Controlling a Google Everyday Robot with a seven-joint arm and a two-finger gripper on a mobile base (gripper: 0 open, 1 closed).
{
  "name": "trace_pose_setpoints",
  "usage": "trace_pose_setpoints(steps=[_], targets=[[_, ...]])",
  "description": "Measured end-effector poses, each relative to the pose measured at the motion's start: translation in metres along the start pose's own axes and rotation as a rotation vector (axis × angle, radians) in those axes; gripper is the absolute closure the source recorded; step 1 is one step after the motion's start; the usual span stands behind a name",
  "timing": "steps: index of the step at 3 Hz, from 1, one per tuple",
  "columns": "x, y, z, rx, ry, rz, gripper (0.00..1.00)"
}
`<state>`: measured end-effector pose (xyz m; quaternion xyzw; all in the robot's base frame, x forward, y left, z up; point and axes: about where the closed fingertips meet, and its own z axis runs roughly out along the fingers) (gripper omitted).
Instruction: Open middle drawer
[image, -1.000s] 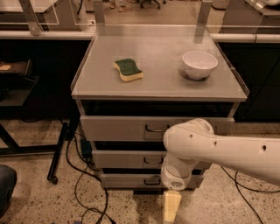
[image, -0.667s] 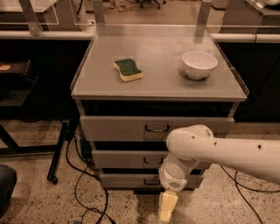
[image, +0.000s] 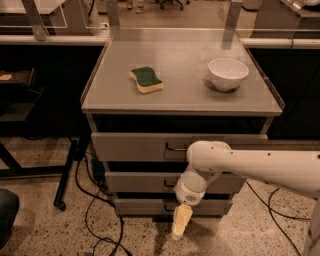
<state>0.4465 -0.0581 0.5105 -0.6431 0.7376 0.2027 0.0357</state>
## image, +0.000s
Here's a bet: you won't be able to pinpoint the grey bottom drawer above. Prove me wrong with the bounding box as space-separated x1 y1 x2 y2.
114 199 232 216

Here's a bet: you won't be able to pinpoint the black table leg stand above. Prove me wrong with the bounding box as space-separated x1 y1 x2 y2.
0 140 77 211

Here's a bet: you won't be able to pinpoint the grey drawer cabinet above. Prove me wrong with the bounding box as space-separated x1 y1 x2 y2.
82 29 283 205

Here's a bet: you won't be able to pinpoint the white bowl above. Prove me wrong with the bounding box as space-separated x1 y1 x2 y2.
208 58 249 91

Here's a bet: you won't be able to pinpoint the white horizontal rail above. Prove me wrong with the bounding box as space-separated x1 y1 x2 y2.
0 35 320 50

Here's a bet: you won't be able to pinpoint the person's shoes in background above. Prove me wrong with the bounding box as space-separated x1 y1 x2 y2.
127 0 151 14

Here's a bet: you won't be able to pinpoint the black cable left floor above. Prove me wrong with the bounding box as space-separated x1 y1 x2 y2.
74 146 134 256

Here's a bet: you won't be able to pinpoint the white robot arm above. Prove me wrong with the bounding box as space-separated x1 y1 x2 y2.
172 141 320 256

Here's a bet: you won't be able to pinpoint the green yellow sponge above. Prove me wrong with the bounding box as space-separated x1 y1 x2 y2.
130 67 163 94

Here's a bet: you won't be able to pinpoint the black cable floor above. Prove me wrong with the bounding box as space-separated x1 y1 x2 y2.
74 146 134 256
245 181 314 256

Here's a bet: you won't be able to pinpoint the dark side shelf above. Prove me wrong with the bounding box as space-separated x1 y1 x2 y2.
0 68 43 122

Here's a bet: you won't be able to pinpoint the black cable right floor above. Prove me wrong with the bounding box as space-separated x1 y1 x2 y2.
245 181 314 256

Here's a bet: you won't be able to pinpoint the black office chair base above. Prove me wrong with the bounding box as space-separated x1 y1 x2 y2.
159 0 191 11

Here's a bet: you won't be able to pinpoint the person's dark knee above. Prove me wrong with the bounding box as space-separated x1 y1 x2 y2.
0 189 20 251

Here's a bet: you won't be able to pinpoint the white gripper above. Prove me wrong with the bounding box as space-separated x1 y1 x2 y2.
171 165 214 240

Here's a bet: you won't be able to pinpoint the grey top drawer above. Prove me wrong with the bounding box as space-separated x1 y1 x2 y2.
91 132 267 162

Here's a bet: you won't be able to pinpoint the grey drawer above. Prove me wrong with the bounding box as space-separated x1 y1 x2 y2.
105 172 245 194
91 132 267 162
114 199 232 216

